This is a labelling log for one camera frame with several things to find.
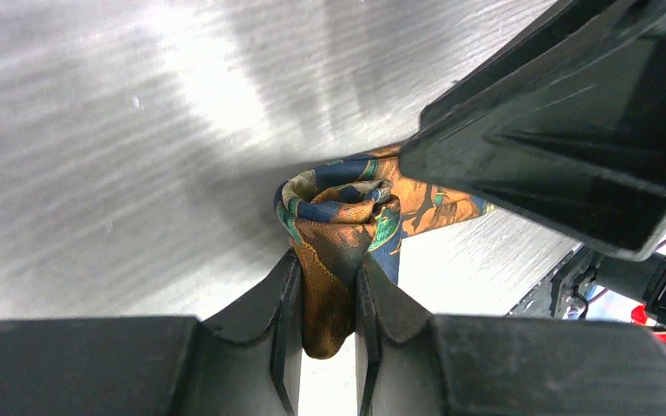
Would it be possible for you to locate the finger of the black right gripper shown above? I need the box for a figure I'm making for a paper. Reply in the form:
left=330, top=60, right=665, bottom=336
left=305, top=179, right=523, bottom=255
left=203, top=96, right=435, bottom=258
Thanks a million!
left=400, top=1, right=666, bottom=261

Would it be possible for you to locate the blue orange green tie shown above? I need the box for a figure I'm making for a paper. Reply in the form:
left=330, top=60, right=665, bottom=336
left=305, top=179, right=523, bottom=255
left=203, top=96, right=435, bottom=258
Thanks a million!
left=274, top=144, right=496, bottom=360

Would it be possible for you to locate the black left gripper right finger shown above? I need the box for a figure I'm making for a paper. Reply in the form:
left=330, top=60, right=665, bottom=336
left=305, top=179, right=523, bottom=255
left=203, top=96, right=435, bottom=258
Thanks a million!
left=356, top=259, right=666, bottom=415

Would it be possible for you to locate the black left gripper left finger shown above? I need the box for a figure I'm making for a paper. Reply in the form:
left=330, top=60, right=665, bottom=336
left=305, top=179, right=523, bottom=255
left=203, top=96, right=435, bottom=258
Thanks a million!
left=0, top=252, right=302, bottom=415

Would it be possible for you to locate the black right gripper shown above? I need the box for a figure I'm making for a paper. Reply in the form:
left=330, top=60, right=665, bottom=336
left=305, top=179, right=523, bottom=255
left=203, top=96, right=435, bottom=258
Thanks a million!
left=588, top=250, right=666, bottom=328

